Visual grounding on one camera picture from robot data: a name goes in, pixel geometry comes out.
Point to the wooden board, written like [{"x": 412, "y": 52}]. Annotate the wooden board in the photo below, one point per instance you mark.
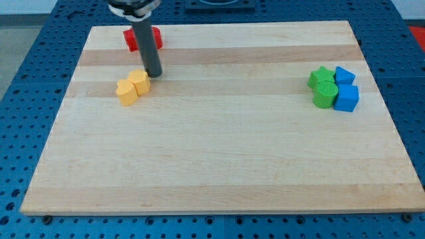
[{"x": 228, "y": 128}]

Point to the blue cube block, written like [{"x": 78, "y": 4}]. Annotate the blue cube block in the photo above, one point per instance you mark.
[{"x": 347, "y": 98}]

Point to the green star block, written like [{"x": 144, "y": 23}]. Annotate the green star block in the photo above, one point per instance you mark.
[{"x": 322, "y": 74}]

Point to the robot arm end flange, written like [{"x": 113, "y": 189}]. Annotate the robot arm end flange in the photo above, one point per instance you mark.
[{"x": 133, "y": 10}]

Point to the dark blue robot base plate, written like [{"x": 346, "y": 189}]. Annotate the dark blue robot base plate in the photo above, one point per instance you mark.
[{"x": 218, "y": 5}]

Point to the green cylinder block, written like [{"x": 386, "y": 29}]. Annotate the green cylinder block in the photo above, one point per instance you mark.
[{"x": 324, "y": 94}]

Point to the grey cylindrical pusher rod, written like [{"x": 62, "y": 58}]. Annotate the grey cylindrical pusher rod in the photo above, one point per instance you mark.
[{"x": 147, "y": 47}]

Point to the yellow pentagon block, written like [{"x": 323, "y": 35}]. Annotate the yellow pentagon block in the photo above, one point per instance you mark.
[{"x": 140, "y": 79}]

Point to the red object at edge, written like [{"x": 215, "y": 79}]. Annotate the red object at edge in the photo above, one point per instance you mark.
[{"x": 419, "y": 35}]

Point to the blue triangle block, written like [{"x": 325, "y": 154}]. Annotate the blue triangle block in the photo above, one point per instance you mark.
[{"x": 343, "y": 76}]

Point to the red block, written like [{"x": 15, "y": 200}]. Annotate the red block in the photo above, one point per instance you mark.
[{"x": 131, "y": 42}]

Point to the yellow heart block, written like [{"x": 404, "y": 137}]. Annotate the yellow heart block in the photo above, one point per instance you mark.
[{"x": 126, "y": 92}]

